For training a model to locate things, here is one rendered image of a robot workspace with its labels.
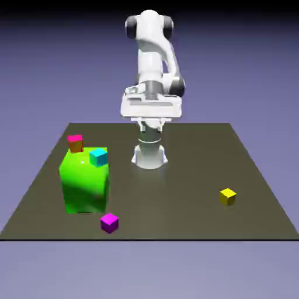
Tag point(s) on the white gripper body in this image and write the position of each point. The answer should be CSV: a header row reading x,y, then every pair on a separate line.
x,y
150,109

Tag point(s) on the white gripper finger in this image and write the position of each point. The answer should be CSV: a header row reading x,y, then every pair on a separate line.
x,y
159,127
141,126

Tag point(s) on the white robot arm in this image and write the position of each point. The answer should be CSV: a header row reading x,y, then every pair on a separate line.
x,y
149,46

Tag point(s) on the small cyan cube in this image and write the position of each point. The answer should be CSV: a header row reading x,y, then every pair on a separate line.
x,y
98,157

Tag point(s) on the small pink cube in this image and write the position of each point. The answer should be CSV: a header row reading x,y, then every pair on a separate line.
x,y
75,143

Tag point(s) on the small yellow cube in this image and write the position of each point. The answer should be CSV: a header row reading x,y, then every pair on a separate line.
x,y
228,197

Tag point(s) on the small magenta cube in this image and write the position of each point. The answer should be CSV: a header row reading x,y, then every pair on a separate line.
x,y
109,223

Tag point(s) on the large green box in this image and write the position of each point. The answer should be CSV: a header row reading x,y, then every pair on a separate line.
x,y
84,184

